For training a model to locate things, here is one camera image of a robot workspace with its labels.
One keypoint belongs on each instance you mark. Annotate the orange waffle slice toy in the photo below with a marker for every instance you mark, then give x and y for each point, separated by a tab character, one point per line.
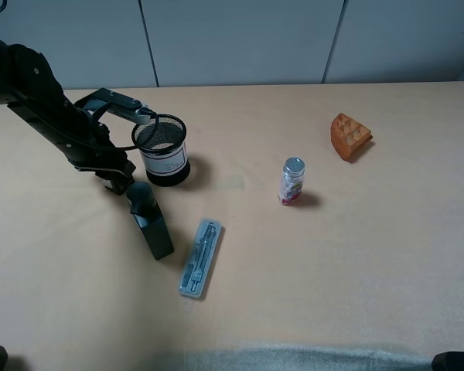
348	136

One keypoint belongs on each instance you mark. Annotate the clear candy bottle silver cap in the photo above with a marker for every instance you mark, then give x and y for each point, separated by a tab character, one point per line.
292	180

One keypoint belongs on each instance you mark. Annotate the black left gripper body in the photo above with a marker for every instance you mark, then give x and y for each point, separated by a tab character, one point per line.
89	149

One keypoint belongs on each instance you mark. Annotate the black spray bottle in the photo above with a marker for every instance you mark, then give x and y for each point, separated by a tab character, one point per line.
150	220

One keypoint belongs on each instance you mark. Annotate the clear compass case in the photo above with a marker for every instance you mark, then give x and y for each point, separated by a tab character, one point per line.
198	264

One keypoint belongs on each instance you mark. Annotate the black mesh pen holder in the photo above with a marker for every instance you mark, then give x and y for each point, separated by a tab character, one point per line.
162	146

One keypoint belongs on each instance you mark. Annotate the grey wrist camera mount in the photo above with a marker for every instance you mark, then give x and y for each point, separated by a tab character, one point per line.
104	101

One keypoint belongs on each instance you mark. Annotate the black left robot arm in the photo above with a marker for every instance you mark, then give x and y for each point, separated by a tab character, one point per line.
29	89

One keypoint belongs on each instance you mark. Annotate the black right base corner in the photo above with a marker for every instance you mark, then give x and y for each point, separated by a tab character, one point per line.
448	361

